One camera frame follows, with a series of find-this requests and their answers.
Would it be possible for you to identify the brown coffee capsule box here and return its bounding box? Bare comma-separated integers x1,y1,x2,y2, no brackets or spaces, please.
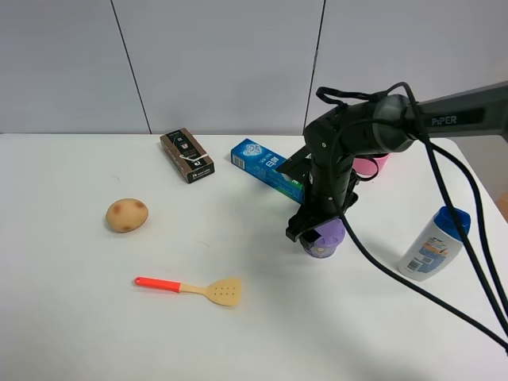
160,129,215,184

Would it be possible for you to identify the blue green toothpaste box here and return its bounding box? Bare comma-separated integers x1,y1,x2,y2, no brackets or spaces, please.
230,139,303,204

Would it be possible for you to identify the purple lidded round container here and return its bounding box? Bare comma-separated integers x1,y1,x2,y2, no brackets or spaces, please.
299,218,346,259

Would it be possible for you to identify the pink toy saucepan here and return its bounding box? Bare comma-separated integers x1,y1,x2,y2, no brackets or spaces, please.
352,154,389,179

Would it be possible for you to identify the black cable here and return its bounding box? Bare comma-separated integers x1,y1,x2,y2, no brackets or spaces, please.
329,118,508,350
315,82,508,354

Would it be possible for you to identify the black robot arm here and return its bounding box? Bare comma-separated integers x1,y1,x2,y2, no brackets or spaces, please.
277,83,507,241

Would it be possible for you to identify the red-handled beige spatula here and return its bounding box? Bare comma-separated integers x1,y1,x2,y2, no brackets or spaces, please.
133,277,242,307

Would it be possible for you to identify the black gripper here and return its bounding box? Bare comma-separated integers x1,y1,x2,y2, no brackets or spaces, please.
277,144,357,243

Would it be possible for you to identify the white blue-capped shampoo bottle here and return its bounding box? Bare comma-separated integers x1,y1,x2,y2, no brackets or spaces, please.
398,206,464,282

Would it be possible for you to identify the toy potato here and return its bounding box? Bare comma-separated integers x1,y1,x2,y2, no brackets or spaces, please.
106,198,148,233

